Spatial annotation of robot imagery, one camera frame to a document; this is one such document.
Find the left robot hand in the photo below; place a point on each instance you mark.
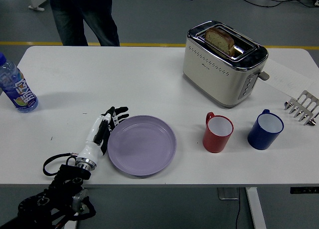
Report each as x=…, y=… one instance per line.
x=91, y=149

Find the purple plate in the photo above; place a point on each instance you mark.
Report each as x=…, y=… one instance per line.
x=142, y=145

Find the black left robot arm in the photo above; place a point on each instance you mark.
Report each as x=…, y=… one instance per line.
x=62, y=189

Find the blue drink bottle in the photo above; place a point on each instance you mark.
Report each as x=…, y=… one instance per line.
x=17, y=89

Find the red mug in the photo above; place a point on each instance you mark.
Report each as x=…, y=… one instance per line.
x=214, y=141

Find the person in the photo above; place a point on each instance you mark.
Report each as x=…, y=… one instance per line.
x=74, y=17

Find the grey box under table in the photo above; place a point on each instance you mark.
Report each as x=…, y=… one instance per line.
x=225, y=194

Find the cream and chrome toaster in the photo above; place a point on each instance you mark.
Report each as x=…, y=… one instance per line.
x=214, y=76

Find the white furniture foot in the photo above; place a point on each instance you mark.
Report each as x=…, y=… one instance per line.
x=37, y=0

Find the brown bread slice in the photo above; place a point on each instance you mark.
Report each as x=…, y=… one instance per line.
x=219, y=40

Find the blue mug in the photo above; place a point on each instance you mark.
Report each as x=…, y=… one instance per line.
x=259, y=138

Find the white paper sheet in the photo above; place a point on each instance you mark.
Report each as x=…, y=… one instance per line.
x=286, y=79

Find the black table control panel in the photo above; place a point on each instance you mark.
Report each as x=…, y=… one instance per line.
x=304, y=190

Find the metal toast rack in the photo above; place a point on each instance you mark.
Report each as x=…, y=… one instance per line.
x=305, y=101

